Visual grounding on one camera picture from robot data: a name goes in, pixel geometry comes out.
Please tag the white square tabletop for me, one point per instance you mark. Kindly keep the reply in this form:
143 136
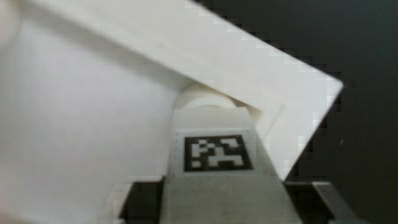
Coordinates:
101 59

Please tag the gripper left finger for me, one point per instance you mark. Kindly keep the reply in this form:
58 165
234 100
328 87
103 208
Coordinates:
142 208

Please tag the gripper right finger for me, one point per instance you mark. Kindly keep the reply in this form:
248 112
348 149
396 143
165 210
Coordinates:
321 204

